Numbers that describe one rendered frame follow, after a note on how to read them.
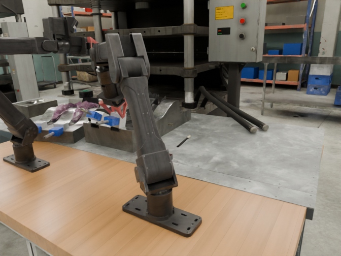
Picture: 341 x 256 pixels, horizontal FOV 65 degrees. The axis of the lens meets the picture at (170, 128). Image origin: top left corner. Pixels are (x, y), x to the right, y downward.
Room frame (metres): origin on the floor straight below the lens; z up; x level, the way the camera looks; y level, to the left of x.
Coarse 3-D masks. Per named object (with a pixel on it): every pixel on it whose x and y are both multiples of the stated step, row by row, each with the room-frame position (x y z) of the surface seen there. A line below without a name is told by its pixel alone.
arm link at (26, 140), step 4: (28, 128) 0.88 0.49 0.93; (32, 128) 0.89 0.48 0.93; (28, 132) 0.88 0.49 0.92; (32, 132) 0.89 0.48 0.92; (36, 132) 0.90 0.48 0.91; (12, 136) 0.90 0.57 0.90; (24, 136) 0.87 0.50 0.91; (28, 136) 0.88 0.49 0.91; (32, 136) 0.89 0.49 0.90; (12, 140) 0.89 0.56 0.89; (16, 140) 0.89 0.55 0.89; (20, 140) 0.89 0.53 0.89; (24, 140) 0.86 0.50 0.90; (28, 140) 0.87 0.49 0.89; (32, 140) 0.89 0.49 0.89; (20, 144) 0.86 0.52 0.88; (24, 144) 0.86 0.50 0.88; (28, 144) 0.88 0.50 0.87
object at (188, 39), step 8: (184, 0) 1.67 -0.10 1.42; (192, 0) 1.66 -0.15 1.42; (56, 8) 2.26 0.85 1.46; (184, 8) 1.67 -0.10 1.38; (192, 8) 1.66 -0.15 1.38; (56, 16) 2.25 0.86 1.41; (112, 16) 2.84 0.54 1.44; (184, 16) 1.67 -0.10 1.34; (192, 16) 1.66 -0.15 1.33; (112, 24) 2.85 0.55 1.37; (184, 40) 1.67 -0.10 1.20; (192, 40) 1.66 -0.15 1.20; (184, 48) 1.67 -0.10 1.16; (192, 48) 1.66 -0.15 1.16; (64, 56) 2.26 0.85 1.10; (184, 56) 1.67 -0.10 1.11; (192, 56) 1.66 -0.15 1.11; (184, 64) 1.68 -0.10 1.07; (192, 64) 1.66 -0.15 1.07; (64, 72) 2.25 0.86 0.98; (224, 72) 2.24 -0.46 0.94; (64, 80) 2.25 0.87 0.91; (184, 80) 1.68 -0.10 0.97; (192, 80) 1.66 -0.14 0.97; (64, 88) 2.25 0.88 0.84; (184, 88) 1.68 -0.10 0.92; (192, 88) 1.66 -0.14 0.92; (224, 88) 2.23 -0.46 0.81; (192, 96) 1.66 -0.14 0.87; (184, 104) 1.65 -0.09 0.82; (192, 104) 1.64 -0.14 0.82
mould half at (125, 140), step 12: (156, 108) 1.21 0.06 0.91; (168, 108) 1.18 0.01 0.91; (180, 108) 1.39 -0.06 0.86; (156, 120) 1.10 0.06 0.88; (168, 120) 1.18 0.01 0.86; (180, 120) 1.28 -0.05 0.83; (84, 132) 1.08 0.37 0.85; (96, 132) 1.04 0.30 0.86; (108, 132) 1.01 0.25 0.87; (120, 132) 0.98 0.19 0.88; (132, 132) 0.95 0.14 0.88; (168, 132) 1.18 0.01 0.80; (96, 144) 1.05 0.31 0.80; (108, 144) 1.01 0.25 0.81; (120, 144) 0.98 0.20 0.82; (132, 144) 0.95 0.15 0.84
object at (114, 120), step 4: (112, 112) 1.01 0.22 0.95; (116, 112) 1.02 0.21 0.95; (108, 116) 0.98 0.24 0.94; (112, 116) 0.99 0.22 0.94; (116, 116) 0.99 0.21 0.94; (104, 120) 0.94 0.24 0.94; (108, 120) 0.96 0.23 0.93; (112, 120) 0.95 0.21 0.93; (116, 120) 0.97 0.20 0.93; (120, 120) 0.98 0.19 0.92; (124, 120) 1.00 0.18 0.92; (108, 124) 0.95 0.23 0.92; (112, 124) 0.95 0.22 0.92; (116, 124) 0.97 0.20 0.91; (120, 124) 0.98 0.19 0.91; (124, 124) 1.00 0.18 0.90
